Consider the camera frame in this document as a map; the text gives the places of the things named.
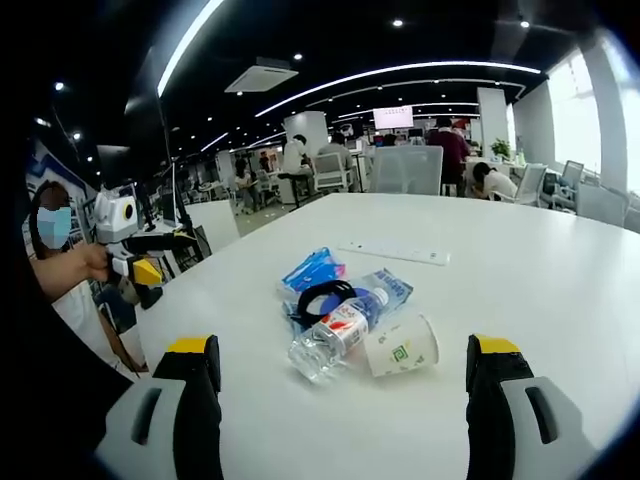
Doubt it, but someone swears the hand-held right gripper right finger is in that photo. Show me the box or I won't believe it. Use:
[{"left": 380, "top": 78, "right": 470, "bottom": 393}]
[{"left": 464, "top": 333, "right": 599, "bottom": 480}]

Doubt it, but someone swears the clear plastic water bottle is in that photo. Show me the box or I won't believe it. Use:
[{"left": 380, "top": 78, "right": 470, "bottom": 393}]
[{"left": 287, "top": 287, "right": 391, "bottom": 385}]

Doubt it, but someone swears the clear packet with blue print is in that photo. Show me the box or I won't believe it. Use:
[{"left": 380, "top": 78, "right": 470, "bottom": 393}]
[{"left": 344, "top": 268, "right": 416, "bottom": 322}]

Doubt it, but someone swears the white paper cup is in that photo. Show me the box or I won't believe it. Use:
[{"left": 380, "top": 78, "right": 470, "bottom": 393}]
[{"left": 362, "top": 313, "right": 441, "bottom": 379}]

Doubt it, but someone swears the grey office chair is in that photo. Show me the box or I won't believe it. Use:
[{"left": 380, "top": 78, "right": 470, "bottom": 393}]
[{"left": 313, "top": 151, "right": 352, "bottom": 194}]

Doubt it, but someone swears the wall display screen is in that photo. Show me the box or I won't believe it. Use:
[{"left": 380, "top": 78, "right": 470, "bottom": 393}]
[{"left": 372, "top": 105, "right": 416, "bottom": 131}]

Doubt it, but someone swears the white mesh office chair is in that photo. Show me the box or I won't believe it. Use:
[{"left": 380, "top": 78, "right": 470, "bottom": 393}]
[{"left": 368, "top": 144, "right": 445, "bottom": 197}]

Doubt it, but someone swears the ceiling air conditioner vent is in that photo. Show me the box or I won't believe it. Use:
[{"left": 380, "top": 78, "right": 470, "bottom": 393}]
[{"left": 223, "top": 56, "right": 300, "bottom": 95}]

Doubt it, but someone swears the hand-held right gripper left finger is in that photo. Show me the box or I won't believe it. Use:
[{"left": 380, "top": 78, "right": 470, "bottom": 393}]
[{"left": 94, "top": 334, "right": 224, "bottom": 480}]

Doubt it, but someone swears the blue plastic packet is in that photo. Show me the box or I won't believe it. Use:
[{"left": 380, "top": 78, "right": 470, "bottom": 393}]
[{"left": 279, "top": 246, "right": 348, "bottom": 295}]

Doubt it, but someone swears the white power strip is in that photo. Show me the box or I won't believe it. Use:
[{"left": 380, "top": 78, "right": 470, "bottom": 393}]
[{"left": 337, "top": 240, "right": 452, "bottom": 268}]

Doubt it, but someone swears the white tabletop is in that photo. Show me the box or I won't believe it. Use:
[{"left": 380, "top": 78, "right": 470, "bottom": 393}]
[{"left": 133, "top": 192, "right": 640, "bottom": 480}]

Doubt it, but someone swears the black strap loop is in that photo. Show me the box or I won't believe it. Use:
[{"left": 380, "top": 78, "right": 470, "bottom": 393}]
[{"left": 297, "top": 280, "right": 358, "bottom": 322}]

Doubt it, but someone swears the person's left hand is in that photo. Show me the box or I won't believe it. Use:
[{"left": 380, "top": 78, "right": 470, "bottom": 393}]
[{"left": 82, "top": 244, "right": 115, "bottom": 283}]

